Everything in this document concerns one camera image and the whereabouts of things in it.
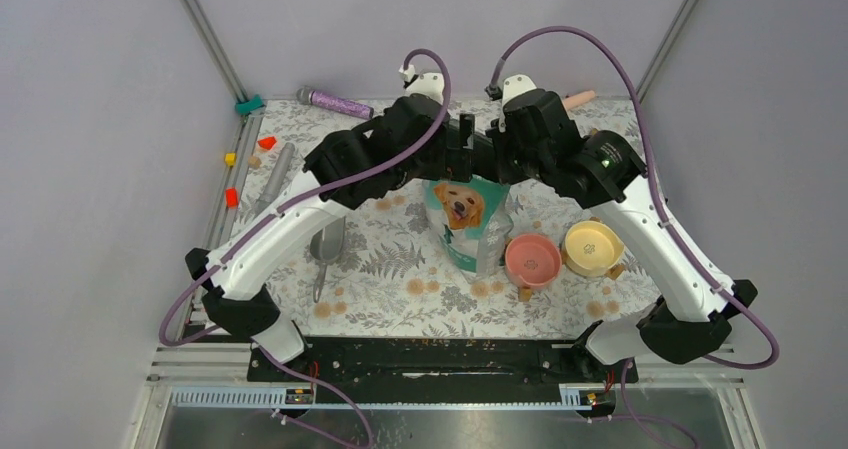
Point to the purple glitter microphone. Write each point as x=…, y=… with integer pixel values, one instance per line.
x=313, y=97

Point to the yellow toy block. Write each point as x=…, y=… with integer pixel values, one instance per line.
x=230, y=159

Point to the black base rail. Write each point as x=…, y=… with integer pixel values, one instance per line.
x=453, y=371

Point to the grey plastic scoop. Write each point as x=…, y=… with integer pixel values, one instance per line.
x=325, y=248

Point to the orange toy block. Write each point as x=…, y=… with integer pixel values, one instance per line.
x=231, y=197

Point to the grey cylinder tool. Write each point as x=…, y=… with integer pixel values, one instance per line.
x=276, y=179

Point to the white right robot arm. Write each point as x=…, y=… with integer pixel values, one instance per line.
x=535, y=138

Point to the floral table mat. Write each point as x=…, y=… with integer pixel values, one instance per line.
x=393, y=278

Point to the pink toy stick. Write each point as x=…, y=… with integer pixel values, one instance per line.
x=576, y=100

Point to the teal clip in corner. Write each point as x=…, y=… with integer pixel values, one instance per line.
x=245, y=108

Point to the green dog food bag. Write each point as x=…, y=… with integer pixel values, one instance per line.
x=471, y=222

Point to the red toy block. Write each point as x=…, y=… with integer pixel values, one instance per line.
x=267, y=143

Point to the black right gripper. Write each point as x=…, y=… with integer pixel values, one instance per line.
x=506, y=173

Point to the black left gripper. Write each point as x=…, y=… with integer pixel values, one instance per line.
x=453, y=161

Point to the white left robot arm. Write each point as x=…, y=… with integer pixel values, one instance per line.
x=345, y=170

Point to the pink pet bowl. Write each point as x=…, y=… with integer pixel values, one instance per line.
x=532, y=261

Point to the yellow pet bowl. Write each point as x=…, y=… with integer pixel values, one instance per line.
x=591, y=248

